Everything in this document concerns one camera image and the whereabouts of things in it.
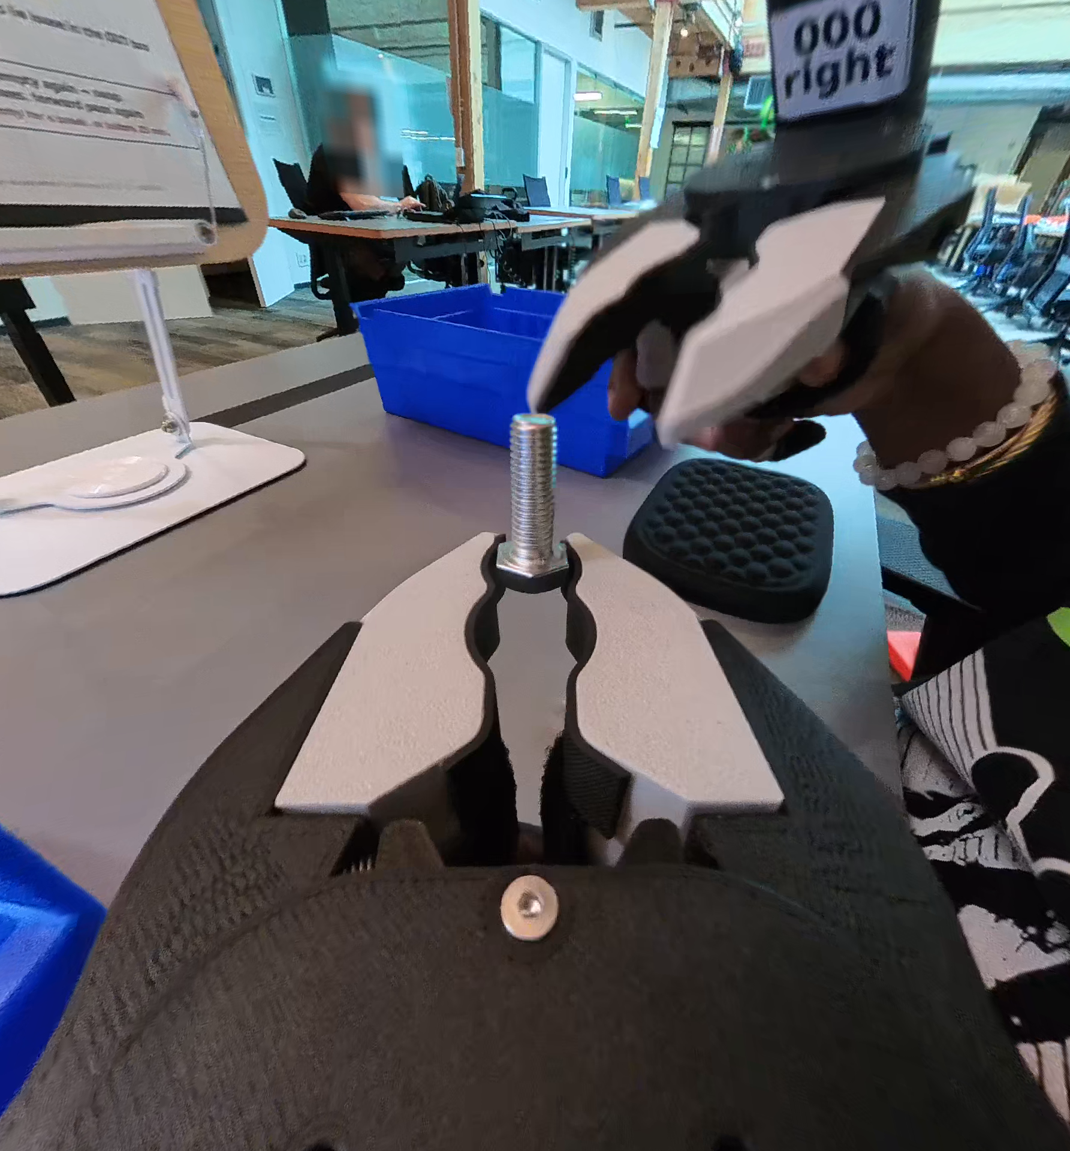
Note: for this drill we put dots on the printed instruction sheet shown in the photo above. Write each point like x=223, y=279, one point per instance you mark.
x=67, y=90

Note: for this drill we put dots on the black honeycomb wrist pad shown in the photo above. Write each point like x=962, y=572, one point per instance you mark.
x=733, y=539

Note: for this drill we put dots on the gold bangle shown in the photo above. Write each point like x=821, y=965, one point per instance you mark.
x=1029, y=431

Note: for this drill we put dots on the blue plastic bin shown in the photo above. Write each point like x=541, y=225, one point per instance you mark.
x=463, y=395
x=13, y=943

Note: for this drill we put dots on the white document stand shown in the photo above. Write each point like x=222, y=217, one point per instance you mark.
x=184, y=467

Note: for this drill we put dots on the black keyboard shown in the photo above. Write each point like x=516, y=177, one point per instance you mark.
x=355, y=213

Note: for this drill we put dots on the row of black office chairs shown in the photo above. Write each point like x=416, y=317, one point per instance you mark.
x=1056, y=260

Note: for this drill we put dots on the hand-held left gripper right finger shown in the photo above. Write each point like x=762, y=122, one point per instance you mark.
x=670, y=710

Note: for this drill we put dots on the person's right hand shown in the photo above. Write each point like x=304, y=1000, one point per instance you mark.
x=939, y=359

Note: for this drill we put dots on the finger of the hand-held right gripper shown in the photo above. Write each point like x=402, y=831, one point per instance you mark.
x=768, y=323
x=607, y=296

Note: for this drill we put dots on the wooden office desk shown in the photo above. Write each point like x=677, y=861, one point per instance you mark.
x=391, y=226

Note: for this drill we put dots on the person's right forearm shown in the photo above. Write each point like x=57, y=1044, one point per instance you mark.
x=1011, y=539

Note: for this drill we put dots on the black backpack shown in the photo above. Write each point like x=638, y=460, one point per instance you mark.
x=434, y=193

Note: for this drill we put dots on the black office chair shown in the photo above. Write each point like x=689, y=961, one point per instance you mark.
x=291, y=180

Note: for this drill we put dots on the large silver hex bolt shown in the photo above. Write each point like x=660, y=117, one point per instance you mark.
x=533, y=494

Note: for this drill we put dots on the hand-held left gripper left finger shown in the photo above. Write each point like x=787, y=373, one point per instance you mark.
x=391, y=710

